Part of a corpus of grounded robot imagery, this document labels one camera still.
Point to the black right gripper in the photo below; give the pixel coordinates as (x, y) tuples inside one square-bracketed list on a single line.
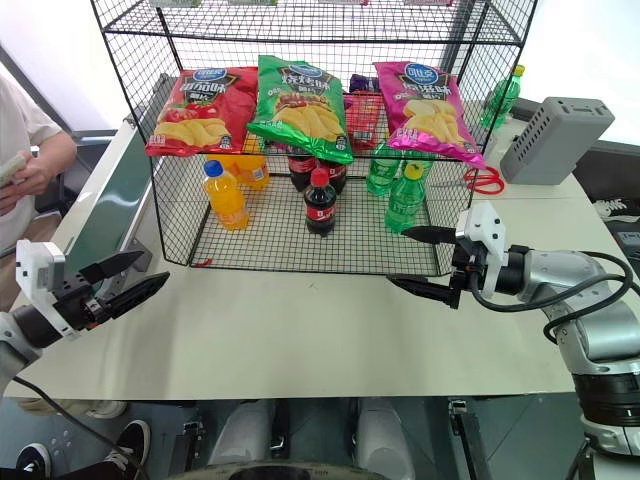
[(472, 265)]

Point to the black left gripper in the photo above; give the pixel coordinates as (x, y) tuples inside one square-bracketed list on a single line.
[(80, 300)]

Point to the pale snack packet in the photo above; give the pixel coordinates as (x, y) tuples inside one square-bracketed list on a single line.
[(11, 170)]

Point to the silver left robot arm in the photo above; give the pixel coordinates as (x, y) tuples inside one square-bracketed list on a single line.
[(22, 335)]

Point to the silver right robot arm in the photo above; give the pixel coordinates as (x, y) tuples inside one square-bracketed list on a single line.
[(595, 310)]

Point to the green conveyor belt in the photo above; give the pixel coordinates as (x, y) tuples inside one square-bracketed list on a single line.
[(112, 200)]

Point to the person's bare hand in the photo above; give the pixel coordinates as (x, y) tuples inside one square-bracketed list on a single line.
[(11, 200), (34, 177)]

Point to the green soda bottle yellow cap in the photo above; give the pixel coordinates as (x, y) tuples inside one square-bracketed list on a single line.
[(502, 102), (406, 202)]

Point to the cola bottle red cap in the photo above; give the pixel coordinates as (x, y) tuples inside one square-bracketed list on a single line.
[(320, 210)]

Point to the orange soda bottle blue cap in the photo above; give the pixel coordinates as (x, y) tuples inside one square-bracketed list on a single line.
[(227, 202)]

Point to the magenta potato chips bag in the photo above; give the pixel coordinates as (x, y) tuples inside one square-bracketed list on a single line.
[(430, 115)]

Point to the small red snack bag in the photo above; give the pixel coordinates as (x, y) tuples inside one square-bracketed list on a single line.
[(364, 120)]

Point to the black sneaker white sole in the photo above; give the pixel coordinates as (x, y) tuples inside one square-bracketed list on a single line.
[(127, 445), (32, 462)]

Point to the grey vented plastic box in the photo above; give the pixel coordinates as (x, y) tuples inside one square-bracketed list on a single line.
[(550, 142)]

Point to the grey rounded robot leg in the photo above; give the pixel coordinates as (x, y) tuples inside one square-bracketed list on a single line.
[(245, 432), (385, 435)]

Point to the red potato chips bag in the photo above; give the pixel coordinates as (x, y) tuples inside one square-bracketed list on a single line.
[(200, 115)]

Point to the person in white shirt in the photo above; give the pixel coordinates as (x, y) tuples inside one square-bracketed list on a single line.
[(20, 125)]

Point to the small purple snack bag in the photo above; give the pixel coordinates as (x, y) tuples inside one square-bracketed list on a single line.
[(362, 82)]

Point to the green potato chips bag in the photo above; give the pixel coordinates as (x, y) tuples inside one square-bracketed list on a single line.
[(300, 110)]

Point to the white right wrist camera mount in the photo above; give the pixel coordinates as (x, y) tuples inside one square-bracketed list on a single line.
[(482, 225)]

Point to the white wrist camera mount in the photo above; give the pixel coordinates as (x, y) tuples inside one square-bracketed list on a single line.
[(482, 225), (37, 265)]

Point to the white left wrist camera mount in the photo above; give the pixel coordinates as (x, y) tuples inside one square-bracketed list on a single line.
[(37, 265)]

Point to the black table frame leg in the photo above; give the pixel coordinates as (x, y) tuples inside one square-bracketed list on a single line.
[(470, 435)]

